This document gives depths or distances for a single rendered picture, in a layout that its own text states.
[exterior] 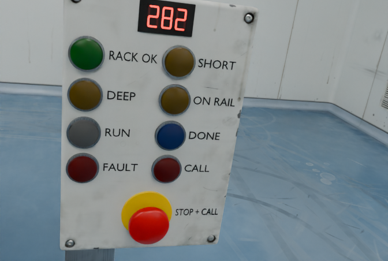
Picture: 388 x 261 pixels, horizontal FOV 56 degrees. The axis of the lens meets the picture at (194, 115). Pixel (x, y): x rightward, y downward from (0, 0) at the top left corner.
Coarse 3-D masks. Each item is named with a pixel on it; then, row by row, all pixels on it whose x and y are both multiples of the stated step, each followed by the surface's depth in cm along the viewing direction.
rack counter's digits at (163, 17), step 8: (152, 8) 31; (160, 8) 31; (168, 8) 31; (176, 8) 31; (184, 8) 31; (152, 16) 31; (160, 16) 31; (168, 16) 31; (176, 16) 32; (184, 16) 32; (152, 24) 31; (160, 24) 31; (168, 24) 32; (176, 24) 32; (184, 24) 32
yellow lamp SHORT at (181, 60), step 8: (176, 48) 32; (184, 48) 32; (168, 56) 32; (176, 56) 32; (184, 56) 32; (192, 56) 33; (168, 64) 32; (176, 64) 32; (184, 64) 33; (192, 64) 33; (176, 72) 33; (184, 72) 33
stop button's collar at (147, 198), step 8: (144, 192) 37; (152, 192) 37; (128, 200) 37; (136, 200) 37; (144, 200) 37; (152, 200) 37; (160, 200) 37; (168, 200) 38; (128, 208) 37; (136, 208) 37; (160, 208) 38; (168, 208) 38; (216, 208) 40; (128, 216) 37; (168, 216) 38
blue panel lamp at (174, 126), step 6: (162, 126) 35; (168, 126) 34; (174, 126) 35; (180, 126) 35; (162, 132) 34; (168, 132) 34; (174, 132) 35; (180, 132) 35; (162, 138) 35; (168, 138) 35; (174, 138) 35; (180, 138) 35; (162, 144) 35; (168, 144) 35; (174, 144) 35; (180, 144) 35
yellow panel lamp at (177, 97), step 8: (168, 88) 33; (176, 88) 33; (168, 96) 33; (176, 96) 33; (184, 96) 34; (168, 104) 34; (176, 104) 34; (184, 104) 34; (168, 112) 34; (176, 112) 34
